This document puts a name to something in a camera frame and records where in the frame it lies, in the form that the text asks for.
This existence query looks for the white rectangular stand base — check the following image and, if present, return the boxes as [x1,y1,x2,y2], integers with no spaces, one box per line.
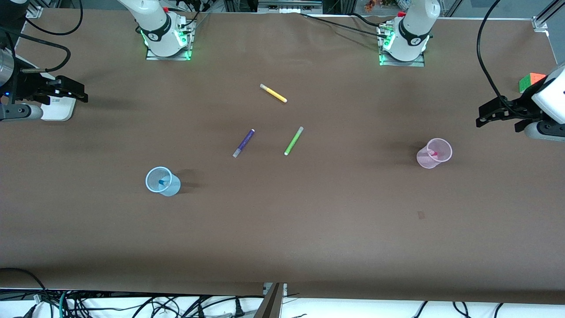
[42,84,76,122]

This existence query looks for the colourful puzzle cube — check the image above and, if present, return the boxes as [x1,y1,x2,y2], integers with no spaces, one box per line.
[519,73,547,93]

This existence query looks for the pink translucent plastic cup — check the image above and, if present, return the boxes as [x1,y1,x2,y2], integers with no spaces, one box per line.
[417,138,453,170]

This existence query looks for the aluminium corner profile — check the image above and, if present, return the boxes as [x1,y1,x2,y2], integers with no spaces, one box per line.
[532,0,565,32]

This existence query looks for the light blue plastic cup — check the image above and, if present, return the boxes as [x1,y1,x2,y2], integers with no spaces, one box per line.
[145,166,181,197]

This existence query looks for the purple marker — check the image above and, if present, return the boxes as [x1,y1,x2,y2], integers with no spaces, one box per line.
[233,129,256,159]

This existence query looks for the yellow marker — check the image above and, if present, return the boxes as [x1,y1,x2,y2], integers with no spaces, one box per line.
[260,83,288,103]

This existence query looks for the green marker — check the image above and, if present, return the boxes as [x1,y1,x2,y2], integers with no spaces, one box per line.
[284,126,304,156]

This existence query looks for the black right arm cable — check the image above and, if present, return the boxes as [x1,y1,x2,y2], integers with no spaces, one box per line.
[0,0,84,73]

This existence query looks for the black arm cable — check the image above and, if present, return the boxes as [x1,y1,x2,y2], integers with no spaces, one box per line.
[477,0,524,117]
[0,0,84,73]

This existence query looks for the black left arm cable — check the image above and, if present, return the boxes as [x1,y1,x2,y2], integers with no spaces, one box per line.
[477,0,524,117]

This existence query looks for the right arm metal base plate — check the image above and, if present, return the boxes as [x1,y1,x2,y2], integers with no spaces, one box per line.
[146,20,195,61]

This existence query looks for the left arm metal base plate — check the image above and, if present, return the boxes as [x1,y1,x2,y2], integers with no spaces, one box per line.
[377,24,426,68]

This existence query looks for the black base connector cable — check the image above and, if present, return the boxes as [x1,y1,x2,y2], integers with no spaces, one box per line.
[170,2,210,27]

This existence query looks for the long black table cable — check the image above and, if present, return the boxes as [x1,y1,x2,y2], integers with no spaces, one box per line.
[300,12,389,38]

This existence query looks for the black looped floor cable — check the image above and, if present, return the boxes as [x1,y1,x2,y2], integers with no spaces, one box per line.
[0,267,51,318]

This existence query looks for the aluminium frame structure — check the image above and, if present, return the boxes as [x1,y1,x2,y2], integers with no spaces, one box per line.
[223,0,354,14]

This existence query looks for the brown wooden post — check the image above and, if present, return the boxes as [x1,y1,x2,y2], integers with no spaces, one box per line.
[254,283,285,318]

